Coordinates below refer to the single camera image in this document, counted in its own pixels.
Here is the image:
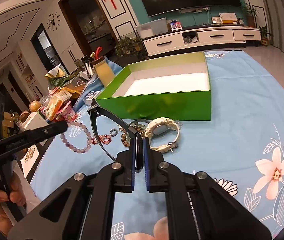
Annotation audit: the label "purple bead bracelet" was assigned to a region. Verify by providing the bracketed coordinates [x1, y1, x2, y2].
[59, 121, 93, 154]

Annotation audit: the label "red and pink bead bracelet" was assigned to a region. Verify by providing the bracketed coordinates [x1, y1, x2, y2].
[91, 134, 113, 145]

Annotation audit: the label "white wrist watch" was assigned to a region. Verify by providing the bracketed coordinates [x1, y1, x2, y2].
[144, 117, 182, 153]

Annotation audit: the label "black eyeglasses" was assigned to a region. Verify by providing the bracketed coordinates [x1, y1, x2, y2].
[88, 103, 143, 172]

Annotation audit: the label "silver bangle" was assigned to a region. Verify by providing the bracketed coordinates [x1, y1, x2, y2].
[128, 119, 150, 126]

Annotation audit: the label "person's left hand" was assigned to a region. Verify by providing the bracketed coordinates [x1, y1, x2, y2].
[0, 172, 26, 236]

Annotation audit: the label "white box on side table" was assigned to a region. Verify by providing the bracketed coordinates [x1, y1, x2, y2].
[23, 112, 48, 130]

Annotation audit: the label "yellow snack bag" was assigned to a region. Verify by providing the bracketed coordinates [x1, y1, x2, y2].
[45, 89, 72, 121]

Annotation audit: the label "blue floral tablecloth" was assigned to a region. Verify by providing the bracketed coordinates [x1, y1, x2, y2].
[31, 50, 284, 239]

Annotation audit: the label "pink yogurt cup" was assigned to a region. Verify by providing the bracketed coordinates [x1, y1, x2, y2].
[56, 101, 77, 122]

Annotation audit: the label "green tissue box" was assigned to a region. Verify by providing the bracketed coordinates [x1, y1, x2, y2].
[44, 63, 67, 90]

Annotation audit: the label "green cardboard box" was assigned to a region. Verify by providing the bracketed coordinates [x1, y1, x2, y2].
[96, 52, 211, 121]

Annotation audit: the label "yellow bottle with brown lid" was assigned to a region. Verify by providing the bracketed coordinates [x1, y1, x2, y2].
[92, 56, 115, 87]

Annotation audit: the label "green plants by doorway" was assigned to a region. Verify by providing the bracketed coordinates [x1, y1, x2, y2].
[115, 36, 142, 57]

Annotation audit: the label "white TV cabinet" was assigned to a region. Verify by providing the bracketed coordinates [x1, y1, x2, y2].
[143, 25, 261, 57]

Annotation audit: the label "potted plant on floor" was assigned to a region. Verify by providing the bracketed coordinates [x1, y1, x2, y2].
[259, 26, 273, 47]

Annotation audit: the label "clear plastic storage bin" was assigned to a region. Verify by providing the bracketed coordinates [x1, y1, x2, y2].
[136, 18, 168, 39]

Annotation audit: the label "small alarm clock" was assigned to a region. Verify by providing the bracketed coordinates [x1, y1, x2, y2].
[237, 18, 244, 25]

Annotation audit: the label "white and yellow router box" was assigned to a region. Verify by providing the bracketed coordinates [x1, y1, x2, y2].
[219, 12, 238, 24]

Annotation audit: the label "potted plant on cabinet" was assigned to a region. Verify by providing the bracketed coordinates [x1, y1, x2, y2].
[241, 3, 257, 28]

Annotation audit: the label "brown wooden bead bracelet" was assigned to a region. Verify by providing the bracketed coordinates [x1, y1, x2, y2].
[117, 125, 145, 148]

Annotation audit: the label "black wall clock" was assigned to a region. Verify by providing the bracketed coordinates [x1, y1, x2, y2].
[47, 12, 61, 31]

